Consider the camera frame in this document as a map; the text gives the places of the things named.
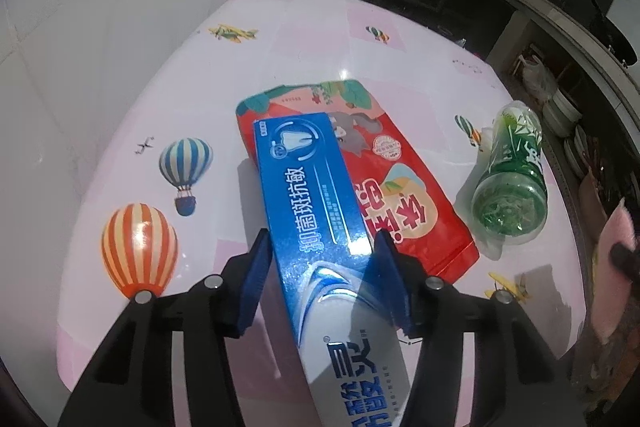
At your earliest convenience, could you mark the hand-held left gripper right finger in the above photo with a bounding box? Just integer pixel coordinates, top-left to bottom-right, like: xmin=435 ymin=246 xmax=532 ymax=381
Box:
xmin=372 ymin=231 xmax=591 ymax=427

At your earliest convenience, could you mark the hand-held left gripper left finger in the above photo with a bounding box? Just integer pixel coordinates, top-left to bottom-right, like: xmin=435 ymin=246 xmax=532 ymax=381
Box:
xmin=57 ymin=229 xmax=273 ymax=427

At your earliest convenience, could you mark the red snack bag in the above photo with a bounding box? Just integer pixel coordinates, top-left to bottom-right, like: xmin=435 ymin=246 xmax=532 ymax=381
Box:
xmin=235 ymin=79 xmax=481 ymax=285

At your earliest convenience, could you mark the blue white toothpaste box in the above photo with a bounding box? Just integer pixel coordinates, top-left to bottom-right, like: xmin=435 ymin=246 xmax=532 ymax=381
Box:
xmin=252 ymin=112 xmax=413 ymax=427

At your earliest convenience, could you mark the green label plastic bottle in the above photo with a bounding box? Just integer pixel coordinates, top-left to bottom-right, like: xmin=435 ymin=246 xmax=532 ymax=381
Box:
xmin=470 ymin=102 xmax=548 ymax=250

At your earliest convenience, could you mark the pink basin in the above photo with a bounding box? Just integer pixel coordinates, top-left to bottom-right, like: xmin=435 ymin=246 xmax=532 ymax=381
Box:
xmin=592 ymin=199 xmax=635 ymax=339

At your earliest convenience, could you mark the pile of brown utensils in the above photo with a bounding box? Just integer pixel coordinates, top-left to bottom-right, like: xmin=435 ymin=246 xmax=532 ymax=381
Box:
xmin=577 ymin=167 xmax=621 ymax=228

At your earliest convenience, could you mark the stack of plates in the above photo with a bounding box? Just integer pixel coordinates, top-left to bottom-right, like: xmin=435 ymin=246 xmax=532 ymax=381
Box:
xmin=564 ymin=124 xmax=593 ymax=180

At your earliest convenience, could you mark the stack of white bowls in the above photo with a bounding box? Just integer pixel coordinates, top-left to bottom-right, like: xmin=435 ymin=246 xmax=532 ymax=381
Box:
xmin=542 ymin=89 xmax=583 ymax=138

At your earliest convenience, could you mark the white plastic bag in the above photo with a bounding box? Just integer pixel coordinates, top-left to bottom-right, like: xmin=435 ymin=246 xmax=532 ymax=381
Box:
xmin=520 ymin=54 xmax=558 ymax=100

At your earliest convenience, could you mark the black wok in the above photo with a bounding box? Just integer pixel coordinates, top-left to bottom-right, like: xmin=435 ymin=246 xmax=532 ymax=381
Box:
xmin=590 ymin=14 xmax=639 ymax=66

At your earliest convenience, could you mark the black utensil handle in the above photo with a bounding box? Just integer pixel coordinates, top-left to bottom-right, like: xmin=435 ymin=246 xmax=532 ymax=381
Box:
xmin=612 ymin=243 xmax=640 ymax=280

